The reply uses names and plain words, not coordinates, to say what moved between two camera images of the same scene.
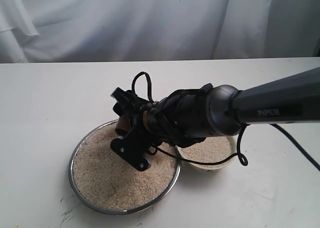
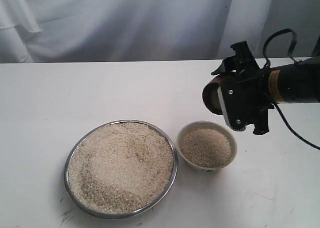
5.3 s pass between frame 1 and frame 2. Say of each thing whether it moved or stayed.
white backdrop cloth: stayed
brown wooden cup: moved
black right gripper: moved
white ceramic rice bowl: stayed
